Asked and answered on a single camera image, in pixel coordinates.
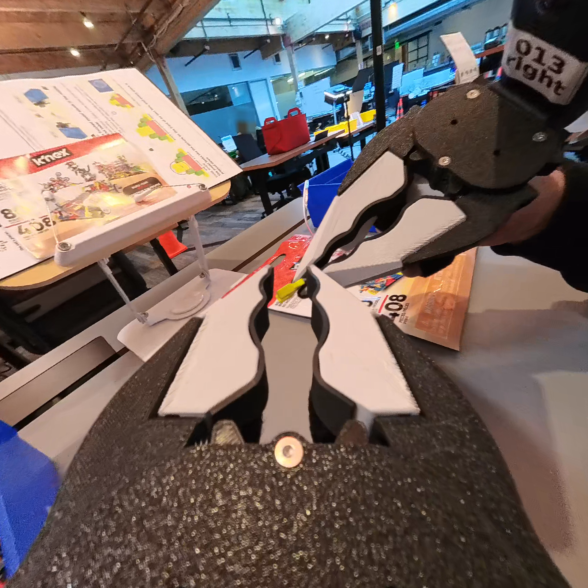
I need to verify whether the tan rounded table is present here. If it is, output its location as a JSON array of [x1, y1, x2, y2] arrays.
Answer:
[[0, 181, 231, 291]]

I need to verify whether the yellow-green plastic connector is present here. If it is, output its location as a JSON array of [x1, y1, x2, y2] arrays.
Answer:
[[276, 278, 307, 304]]

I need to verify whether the white book stand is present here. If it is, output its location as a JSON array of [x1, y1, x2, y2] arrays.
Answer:
[[99, 216, 251, 364]]

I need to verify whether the long brown desk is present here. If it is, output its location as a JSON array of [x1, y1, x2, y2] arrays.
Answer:
[[240, 129, 346, 217]]

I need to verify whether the black pole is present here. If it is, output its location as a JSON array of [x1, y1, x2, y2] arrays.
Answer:
[[370, 0, 386, 134]]

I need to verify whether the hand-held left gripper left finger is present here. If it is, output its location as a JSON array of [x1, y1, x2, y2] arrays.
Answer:
[[157, 266, 275, 419]]

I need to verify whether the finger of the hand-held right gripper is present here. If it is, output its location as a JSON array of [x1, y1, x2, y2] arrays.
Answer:
[[322, 198, 468, 288], [293, 151, 409, 281]]

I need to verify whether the person's right hand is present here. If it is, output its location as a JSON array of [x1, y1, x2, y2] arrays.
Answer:
[[486, 169, 568, 250]]

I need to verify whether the person's right forearm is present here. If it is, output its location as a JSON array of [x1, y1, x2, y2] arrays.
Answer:
[[489, 158, 588, 293]]

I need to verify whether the printed construction toy box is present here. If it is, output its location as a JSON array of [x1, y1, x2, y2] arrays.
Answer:
[[224, 234, 479, 352]]

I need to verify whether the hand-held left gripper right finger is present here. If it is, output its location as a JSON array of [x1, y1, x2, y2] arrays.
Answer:
[[307, 266, 421, 435]]

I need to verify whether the orange traffic cone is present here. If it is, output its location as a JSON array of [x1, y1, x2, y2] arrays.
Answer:
[[156, 230, 189, 260]]

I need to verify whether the red plastic tote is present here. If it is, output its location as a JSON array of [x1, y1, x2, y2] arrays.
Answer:
[[262, 108, 312, 156]]

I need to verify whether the blue plastic storage bin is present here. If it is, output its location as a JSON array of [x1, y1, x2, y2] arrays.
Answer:
[[298, 158, 355, 230], [0, 420, 62, 579]]

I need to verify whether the yellow plastic bin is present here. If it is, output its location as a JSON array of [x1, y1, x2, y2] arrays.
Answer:
[[316, 120, 360, 137]]

